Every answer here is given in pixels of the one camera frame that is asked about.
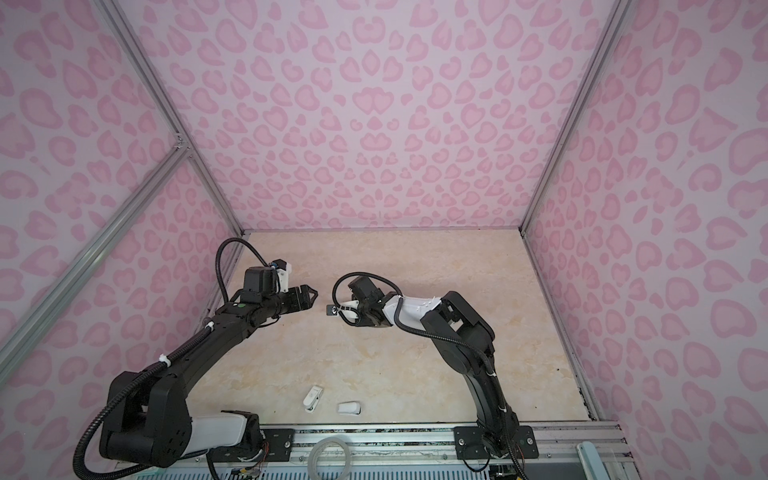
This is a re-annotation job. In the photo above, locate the white clip device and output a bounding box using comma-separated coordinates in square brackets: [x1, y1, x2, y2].
[302, 385, 324, 412]

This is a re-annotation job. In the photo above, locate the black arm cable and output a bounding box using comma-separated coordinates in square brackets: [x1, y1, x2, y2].
[71, 237, 271, 480]
[331, 271, 529, 480]

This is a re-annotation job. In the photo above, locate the mint green box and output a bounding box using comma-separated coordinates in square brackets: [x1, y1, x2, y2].
[576, 441, 610, 480]

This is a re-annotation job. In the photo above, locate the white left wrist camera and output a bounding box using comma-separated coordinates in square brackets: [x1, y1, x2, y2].
[269, 259, 292, 293]

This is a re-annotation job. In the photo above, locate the white rounded plastic piece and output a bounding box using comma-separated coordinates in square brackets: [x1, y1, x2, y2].
[337, 401, 362, 416]

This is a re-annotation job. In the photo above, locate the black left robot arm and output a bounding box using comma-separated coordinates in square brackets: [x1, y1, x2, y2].
[91, 285, 318, 467]

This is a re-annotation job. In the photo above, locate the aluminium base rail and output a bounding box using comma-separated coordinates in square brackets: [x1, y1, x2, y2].
[107, 419, 642, 480]

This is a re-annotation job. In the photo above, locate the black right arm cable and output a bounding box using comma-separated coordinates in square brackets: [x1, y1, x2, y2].
[331, 271, 529, 480]

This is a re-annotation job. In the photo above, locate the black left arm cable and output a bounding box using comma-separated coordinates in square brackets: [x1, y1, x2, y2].
[71, 237, 271, 480]

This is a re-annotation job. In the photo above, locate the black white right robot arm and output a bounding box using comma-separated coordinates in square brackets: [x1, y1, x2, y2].
[326, 291, 539, 460]

